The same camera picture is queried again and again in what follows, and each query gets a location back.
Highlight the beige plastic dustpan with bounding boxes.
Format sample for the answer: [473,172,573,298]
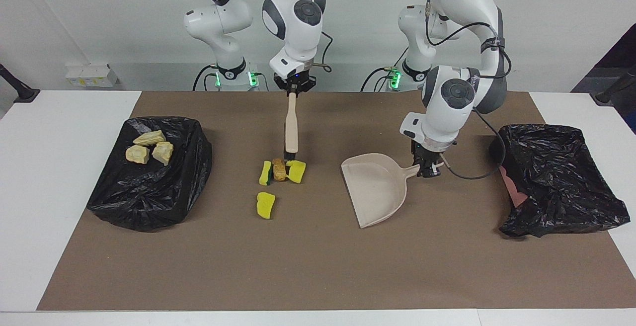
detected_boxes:
[341,153,422,229]

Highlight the black stand pole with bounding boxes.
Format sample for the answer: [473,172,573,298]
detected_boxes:
[590,65,636,106]
[0,63,40,104]

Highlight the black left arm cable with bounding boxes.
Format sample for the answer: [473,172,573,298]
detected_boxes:
[425,0,507,181]

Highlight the black left base cable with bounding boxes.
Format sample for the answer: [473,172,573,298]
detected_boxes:
[360,66,398,92]

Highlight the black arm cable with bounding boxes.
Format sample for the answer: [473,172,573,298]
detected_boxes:
[425,0,507,181]
[318,30,332,73]

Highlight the black right base cable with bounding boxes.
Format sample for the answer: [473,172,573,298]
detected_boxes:
[193,64,219,91]

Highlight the white wall outlet box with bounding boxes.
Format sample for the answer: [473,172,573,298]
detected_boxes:
[65,64,120,88]

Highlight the yellow sponge piece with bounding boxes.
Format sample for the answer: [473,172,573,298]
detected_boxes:
[286,160,307,184]
[256,192,276,220]

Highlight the crumpled black trash bag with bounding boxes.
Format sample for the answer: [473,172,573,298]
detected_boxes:
[86,115,213,233]

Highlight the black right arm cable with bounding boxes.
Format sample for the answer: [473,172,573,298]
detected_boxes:
[318,30,332,73]

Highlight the pale bread chunk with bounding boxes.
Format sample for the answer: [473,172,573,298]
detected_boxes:
[125,145,150,164]

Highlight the beige hand brush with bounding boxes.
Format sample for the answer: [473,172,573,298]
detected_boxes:
[283,92,299,163]

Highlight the pink bin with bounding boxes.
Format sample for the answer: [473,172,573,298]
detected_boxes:
[498,163,527,209]

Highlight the large brown table mat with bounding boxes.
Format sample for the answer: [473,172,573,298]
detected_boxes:
[36,91,636,312]

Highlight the orange striped croissant piece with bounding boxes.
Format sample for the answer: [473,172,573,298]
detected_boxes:
[152,141,174,166]
[133,130,167,147]

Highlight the black bag on pink bin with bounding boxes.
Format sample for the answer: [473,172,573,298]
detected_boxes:
[488,124,631,239]

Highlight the black base cable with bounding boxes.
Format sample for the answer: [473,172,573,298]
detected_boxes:
[193,64,219,91]
[360,66,398,92]

